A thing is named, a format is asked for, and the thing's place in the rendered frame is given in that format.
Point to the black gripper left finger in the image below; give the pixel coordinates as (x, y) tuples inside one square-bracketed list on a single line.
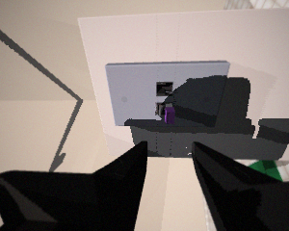
[(105, 200)]

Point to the dark grey panel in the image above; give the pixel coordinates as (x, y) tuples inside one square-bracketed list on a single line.
[(226, 73)]

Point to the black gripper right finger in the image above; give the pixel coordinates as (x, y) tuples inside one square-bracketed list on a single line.
[(240, 198)]

